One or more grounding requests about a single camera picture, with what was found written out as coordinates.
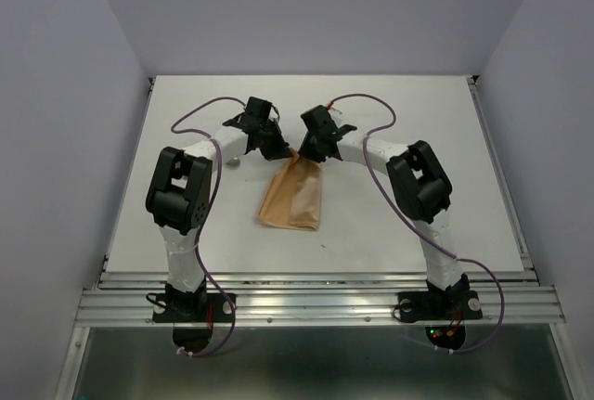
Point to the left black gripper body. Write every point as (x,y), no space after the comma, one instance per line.
(265,129)

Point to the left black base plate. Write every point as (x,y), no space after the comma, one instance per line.
(213,308)

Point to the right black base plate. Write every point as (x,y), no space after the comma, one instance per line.
(415,306)

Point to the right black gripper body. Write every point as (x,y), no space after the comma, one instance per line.
(316,138)

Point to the orange cloth napkin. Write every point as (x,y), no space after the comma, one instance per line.
(293,197)

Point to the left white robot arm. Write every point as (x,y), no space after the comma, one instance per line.
(186,180)

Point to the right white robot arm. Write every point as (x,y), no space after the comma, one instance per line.
(419,183)

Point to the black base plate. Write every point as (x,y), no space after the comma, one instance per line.
(213,308)
(415,306)

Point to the aluminium frame rail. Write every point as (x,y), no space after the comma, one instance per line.
(299,300)

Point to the silver metal spoon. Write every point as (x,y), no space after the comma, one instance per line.
(235,162)

